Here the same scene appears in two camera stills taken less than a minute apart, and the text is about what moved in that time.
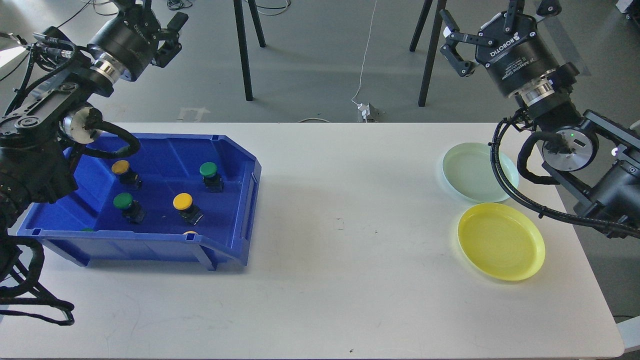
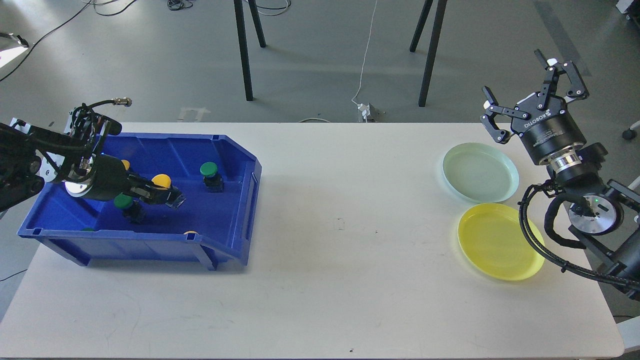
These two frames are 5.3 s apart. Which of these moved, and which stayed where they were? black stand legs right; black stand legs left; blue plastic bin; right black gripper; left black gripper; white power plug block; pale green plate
Moved: left black gripper; right black gripper
Stayed: black stand legs right; blue plastic bin; pale green plate; white power plug block; black stand legs left
